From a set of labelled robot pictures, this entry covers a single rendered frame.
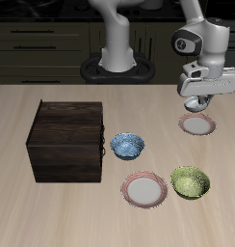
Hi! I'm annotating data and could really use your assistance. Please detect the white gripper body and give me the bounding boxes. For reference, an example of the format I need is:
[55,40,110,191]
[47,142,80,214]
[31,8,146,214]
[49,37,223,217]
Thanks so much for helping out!
[176,67,235,98]

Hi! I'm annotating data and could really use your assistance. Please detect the white bowl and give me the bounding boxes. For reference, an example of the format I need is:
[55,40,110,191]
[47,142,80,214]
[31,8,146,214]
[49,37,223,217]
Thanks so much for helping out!
[183,96,211,113]

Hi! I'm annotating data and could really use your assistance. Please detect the red rimmed white plate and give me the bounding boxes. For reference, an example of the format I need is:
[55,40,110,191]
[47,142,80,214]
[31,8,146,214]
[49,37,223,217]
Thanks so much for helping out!
[120,170,170,209]
[177,112,218,136]

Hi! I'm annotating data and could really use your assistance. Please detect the green patterned bowl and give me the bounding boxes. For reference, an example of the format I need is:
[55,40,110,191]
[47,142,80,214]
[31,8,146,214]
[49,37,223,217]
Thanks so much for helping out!
[170,165,212,201]

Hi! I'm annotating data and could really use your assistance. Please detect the blue patterned bowl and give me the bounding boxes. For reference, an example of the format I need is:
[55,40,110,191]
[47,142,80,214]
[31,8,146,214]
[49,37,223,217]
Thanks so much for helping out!
[109,131,146,161]

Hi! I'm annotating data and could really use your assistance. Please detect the dark wooden cabinet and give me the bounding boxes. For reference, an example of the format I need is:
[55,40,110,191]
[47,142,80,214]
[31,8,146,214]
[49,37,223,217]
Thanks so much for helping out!
[25,98,106,184]

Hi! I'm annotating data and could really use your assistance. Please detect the dark kitchen cupboards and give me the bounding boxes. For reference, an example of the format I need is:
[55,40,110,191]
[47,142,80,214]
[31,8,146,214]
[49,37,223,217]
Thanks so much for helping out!
[0,0,235,86]

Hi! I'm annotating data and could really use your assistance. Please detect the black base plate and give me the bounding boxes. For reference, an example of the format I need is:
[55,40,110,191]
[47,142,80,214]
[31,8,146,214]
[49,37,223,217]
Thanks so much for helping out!
[79,51,156,82]

